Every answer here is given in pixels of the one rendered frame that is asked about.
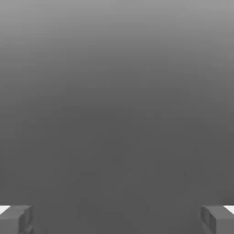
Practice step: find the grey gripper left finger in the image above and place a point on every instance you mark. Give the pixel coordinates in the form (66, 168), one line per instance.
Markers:
(14, 219)

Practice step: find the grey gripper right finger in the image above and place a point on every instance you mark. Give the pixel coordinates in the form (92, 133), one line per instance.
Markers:
(219, 219)

